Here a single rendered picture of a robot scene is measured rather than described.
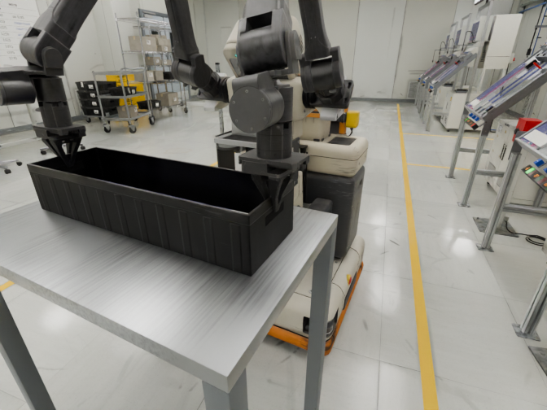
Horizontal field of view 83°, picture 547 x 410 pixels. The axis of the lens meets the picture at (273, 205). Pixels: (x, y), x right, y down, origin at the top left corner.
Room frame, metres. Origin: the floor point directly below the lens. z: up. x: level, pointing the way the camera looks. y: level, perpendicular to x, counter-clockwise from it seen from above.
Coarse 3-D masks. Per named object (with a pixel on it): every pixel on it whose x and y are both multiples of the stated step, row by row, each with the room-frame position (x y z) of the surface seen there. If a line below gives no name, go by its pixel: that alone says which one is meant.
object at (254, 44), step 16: (256, 0) 0.52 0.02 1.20; (272, 0) 0.51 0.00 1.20; (288, 0) 0.57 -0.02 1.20; (256, 16) 0.51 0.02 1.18; (272, 16) 0.49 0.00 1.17; (288, 16) 0.52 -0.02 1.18; (240, 32) 0.50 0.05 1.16; (256, 32) 0.48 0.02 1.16; (272, 32) 0.47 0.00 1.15; (240, 48) 0.48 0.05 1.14; (256, 48) 0.47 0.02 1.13; (272, 48) 0.47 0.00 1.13; (256, 64) 0.48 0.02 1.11; (272, 64) 0.48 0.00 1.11
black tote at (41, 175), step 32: (96, 160) 0.80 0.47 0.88; (128, 160) 0.76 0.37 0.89; (160, 160) 0.71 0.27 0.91; (64, 192) 0.61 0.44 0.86; (96, 192) 0.56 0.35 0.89; (128, 192) 0.52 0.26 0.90; (160, 192) 0.72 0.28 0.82; (192, 192) 0.67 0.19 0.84; (224, 192) 0.63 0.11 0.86; (256, 192) 0.59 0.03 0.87; (288, 192) 0.54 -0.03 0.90; (96, 224) 0.58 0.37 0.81; (128, 224) 0.53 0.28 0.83; (160, 224) 0.49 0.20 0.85; (192, 224) 0.46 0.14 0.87; (224, 224) 0.43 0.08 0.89; (256, 224) 0.43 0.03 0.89; (288, 224) 0.54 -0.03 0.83; (192, 256) 0.46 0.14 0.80; (224, 256) 0.43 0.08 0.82; (256, 256) 0.43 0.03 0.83
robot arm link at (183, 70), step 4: (184, 60) 1.07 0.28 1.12; (188, 60) 1.07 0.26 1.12; (180, 64) 1.06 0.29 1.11; (184, 64) 1.06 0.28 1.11; (188, 64) 1.05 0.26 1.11; (180, 68) 1.06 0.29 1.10; (184, 68) 1.05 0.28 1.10; (188, 68) 1.04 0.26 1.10; (180, 72) 1.06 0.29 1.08; (184, 72) 1.05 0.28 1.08; (188, 72) 1.04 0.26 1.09; (180, 76) 1.06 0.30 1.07; (184, 76) 1.05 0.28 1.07; (188, 76) 1.04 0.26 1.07; (180, 80) 1.08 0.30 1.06; (184, 80) 1.06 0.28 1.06; (188, 80) 1.05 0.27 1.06; (184, 84) 1.09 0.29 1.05; (188, 84) 1.10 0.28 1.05; (192, 88) 1.07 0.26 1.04; (196, 88) 1.07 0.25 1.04
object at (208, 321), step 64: (0, 256) 0.47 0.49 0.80; (64, 256) 0.47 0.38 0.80; (128, 256) 0.47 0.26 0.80; (320, 256) 0.61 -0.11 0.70; (0, 320) 0.54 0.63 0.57; (128, 320) 0.32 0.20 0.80; (192, 320) 0.32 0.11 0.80; (256, 320) 0.32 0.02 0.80; (320, 320) 0.60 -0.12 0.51; (320, 384) 0.62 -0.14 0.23
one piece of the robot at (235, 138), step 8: (232, 128) 1.08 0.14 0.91; (216, 136) 1.03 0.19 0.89; (224, 136) 1.03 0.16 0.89; (232, 136) 1.04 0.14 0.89; (240, 136) 1.04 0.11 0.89; (248, 136) 1.04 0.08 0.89; (216, 144) 1.03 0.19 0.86; (224, 144) 1.01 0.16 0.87; (232, 144) 0.97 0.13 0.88; (240, 144) 0.96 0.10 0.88; (248, 144) 0.95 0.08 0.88; (296, 144) 0.98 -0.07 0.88; (224, 152) 1.06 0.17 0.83; (232, 152) 1.10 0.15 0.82; (240, 152) 1.09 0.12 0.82; (224, 160) 1.05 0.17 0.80; (232, 160) 1.10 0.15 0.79; (232, 168) 1.10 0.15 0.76; (296, 176) 0.99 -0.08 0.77; (296, 184) 0.99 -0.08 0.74
